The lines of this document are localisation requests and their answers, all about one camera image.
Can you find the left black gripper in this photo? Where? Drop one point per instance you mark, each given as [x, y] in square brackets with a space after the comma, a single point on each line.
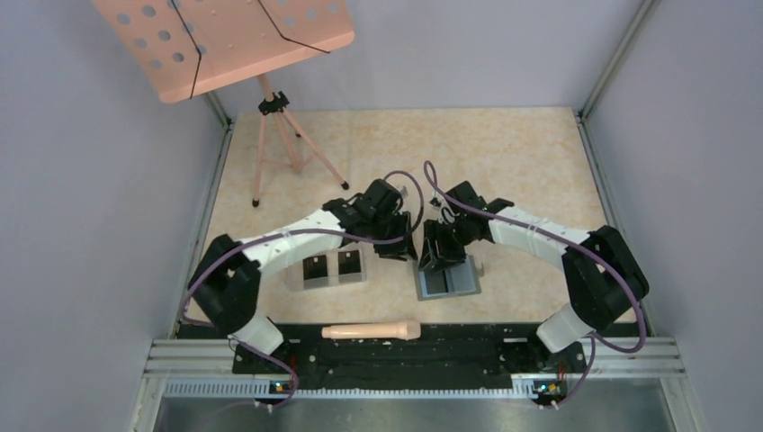
[397, 249]

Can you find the blue card in holder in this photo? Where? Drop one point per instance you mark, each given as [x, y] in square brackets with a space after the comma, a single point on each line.
[459, 280]

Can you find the black card left compartment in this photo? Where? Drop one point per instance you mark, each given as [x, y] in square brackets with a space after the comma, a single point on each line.
[314, 268]

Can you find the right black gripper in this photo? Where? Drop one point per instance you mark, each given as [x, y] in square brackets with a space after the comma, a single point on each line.
[433, 231]

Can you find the pink perforated music stand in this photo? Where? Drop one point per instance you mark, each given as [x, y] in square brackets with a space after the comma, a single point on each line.
[189, 48]

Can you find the aluminium front rail frame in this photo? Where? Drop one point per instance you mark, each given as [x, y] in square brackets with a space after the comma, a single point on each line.
[203, 382]

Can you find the black card behind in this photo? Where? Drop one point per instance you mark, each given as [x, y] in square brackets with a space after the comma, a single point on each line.
[349, 262]

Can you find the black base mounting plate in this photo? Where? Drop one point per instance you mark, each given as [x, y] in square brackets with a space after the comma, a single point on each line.
[445, 357]

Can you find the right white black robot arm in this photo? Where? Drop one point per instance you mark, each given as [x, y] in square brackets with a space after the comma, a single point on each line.
[602, 276]

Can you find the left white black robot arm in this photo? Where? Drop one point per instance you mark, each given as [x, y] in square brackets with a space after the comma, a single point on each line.
[226, 282]

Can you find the pink toy microphone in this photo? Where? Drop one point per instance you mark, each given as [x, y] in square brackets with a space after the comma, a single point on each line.
[402, 330]

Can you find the grey leather card holder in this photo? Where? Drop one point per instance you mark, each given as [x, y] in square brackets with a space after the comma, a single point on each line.
[448, 279]

